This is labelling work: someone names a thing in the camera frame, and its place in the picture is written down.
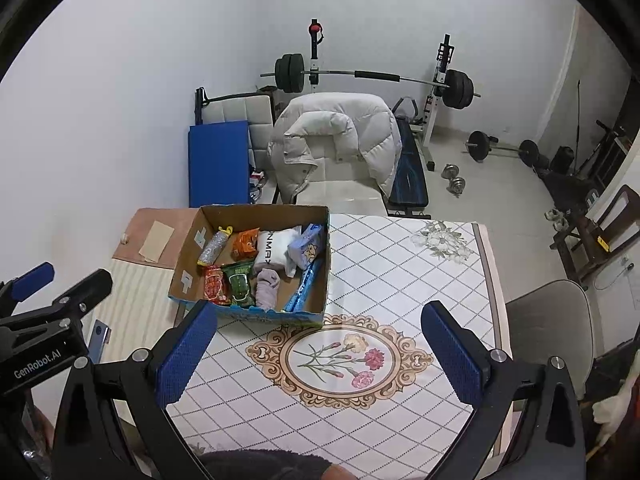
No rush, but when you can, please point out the white padded chair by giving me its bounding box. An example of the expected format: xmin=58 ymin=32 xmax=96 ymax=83
xmin=295 ymin=160 xmax=388 ymax=217

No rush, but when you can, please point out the cardboard box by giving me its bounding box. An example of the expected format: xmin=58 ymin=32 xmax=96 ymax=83
xmin=167 ymin=204 xmax=331 ymax=329

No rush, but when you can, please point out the pink mat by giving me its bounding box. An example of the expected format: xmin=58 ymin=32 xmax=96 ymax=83
xmin=111 ymin=207 xmax=201 ymax=264

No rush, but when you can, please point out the dark fleece clothing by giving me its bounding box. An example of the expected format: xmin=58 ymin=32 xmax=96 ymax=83
xmin=200 ymin=449 xmax=333 ymax=480

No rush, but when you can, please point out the dark wooden chair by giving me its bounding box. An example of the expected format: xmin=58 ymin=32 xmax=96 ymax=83
xmin=550 ymin=185 xmax=640 ymax=281

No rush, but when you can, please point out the black bin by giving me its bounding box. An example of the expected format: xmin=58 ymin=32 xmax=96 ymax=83
xmin=554 ymin=146 xmax=576 ymax=176

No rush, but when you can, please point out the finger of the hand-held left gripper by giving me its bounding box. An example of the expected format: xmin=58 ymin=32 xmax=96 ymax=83
xmin=0 ymin=261 xmax=55 ymax=311
xmin=50 ymin=268 xmax=114 ymax=319

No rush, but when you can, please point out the blue folded exercise mat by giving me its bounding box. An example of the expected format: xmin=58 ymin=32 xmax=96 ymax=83
xmin=187 ymin=120 xmax=251 ymax=208

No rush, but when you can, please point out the cream striped mat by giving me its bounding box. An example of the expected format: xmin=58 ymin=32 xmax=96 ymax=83
xmin=87 ymin=259 xmax=183 ymax=426

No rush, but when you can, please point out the green snack packet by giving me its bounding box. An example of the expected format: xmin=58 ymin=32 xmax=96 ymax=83
xmin=221 ymin=260 xmax=256 ymax=308

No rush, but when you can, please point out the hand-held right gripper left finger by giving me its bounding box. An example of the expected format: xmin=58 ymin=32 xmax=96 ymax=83
xmin=52 ymin=300 xmax=219 ymax=480

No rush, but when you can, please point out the blue long packet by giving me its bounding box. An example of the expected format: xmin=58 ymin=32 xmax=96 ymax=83
xmin=282 ymin=258 xmax=324 ymax=314

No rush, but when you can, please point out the black weight bench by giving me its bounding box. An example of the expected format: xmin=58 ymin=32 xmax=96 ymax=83
xmin=387 ymin=115 xmax=432 ymax=218

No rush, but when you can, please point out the black floor cable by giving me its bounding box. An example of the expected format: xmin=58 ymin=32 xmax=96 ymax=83
xmin=592 ymin=260 xmax=633 ymax=291

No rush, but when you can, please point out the long barbell with black plates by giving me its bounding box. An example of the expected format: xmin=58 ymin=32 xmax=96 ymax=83
xmin=260 ymin=53 xmax=482 ymax=110

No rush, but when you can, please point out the blue smartphone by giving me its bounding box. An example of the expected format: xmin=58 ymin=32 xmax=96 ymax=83
xmin=89 ymin=320 xmax=111 ymax=363

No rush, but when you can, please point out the blue cartoon tissue packet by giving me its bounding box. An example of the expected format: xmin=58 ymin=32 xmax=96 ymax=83
xmin=288 ymin=223 xmax=326 ymax=271

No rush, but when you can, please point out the short barbell with black plates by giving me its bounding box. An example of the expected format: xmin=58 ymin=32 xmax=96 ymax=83
xmin=465 ymin=131 xmax=541 ymax=168

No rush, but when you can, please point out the white puffer jacket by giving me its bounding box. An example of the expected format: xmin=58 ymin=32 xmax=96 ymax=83
xmin=267 ymin=92 xmax=403 ymax=206

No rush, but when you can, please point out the white barbell rack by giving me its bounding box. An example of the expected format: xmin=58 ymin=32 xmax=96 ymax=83
xmin=307 ymin=19 xmax=453 ymax=171

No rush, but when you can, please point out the red snack packet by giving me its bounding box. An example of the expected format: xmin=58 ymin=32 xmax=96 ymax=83
xmin=202 ymin=265 xmax=232 ymax=307

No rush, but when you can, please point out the silver mesh packet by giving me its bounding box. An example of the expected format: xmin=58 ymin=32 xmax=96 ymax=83
xmin=197 ymin=226 xmax=235 ymax=267

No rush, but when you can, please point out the orange snack packet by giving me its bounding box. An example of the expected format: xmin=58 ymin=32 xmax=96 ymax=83
xmin=231 ymin=228 xmax=261 ymax=261

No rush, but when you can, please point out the beige paper sheet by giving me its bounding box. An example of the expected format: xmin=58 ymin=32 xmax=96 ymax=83
xmin=138 ymin=220 xmax=175 ymax=262

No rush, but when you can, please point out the white quilted chair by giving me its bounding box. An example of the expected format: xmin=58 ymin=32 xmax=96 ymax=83
xmin=202 ymin=94 xmax=276 ymax=171

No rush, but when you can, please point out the white soft tissue pack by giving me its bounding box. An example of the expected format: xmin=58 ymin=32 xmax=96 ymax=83
xmin=252 ymin=227 xmax=303 ymax=276

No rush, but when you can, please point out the black exercise machine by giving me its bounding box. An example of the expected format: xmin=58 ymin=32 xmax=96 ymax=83
xmin=575 ymin=120 xmax=631 ymax=191

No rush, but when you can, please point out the thin black rod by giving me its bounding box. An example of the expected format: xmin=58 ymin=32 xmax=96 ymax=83
xmin=574 ymin=79 xmax=582 ymax=171

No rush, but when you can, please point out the grey sock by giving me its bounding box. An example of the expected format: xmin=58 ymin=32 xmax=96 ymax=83
xmin=254 ymin=268 xmax=285 ymax=312

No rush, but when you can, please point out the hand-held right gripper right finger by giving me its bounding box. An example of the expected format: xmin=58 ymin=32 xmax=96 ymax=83
xmin=420 ymin=301 xmax=587 ymax=480

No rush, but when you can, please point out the grey shell chair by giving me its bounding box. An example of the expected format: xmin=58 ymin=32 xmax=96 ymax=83
xmin=505 ymin=280 xmax=596 ymax=401

